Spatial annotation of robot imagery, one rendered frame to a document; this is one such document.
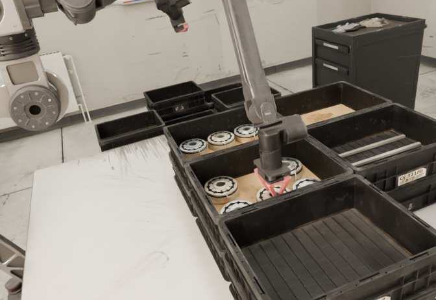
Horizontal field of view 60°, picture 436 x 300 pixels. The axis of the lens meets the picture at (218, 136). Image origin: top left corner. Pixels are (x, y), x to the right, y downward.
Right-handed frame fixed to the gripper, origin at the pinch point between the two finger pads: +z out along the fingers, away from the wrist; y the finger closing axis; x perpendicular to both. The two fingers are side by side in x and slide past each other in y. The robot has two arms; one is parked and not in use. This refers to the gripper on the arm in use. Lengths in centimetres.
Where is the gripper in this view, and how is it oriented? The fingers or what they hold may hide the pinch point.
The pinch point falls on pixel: (273, 193)
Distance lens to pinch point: 107.8
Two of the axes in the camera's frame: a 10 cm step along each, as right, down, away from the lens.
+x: -9.3, 2.6, -2.5
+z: 1.3, 8.9, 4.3
